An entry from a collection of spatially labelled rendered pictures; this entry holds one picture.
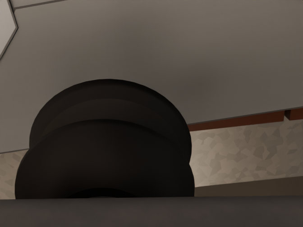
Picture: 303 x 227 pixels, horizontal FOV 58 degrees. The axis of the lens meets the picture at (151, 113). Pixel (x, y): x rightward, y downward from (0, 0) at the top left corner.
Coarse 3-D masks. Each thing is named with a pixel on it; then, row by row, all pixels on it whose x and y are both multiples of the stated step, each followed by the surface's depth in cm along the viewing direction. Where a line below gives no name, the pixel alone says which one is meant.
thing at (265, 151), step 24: (288, 120) 40; (192, 144) 42; (216, 144) 42; (240, 144) 42; (264, 144) 42; (288, 144) 42; (0, 168) 43; (192, 168) 44; (216, 168) 44; (240, 168) 44; (264, 168) 44; (288, 168) 44; (0, 192) 45
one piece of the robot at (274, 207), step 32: (0, 224) 2; (32, 224) 2; (64, 224) 2; (96, 224) 2; (128, 224) 2; (160, 224) 2; (192, 224) 2; (224, 224) 2; (256, 224) 2; (288, 224) 2
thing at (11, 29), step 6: (0, 30) 15; (6, 30) 15; (12, 30) 15; (0, 36) 15; (6, 36) 15; (12, 36) 15; (0, 42) 16; (6, 42) 16; (0, 48) 16; (6, 48) 16; (0, 54) 16
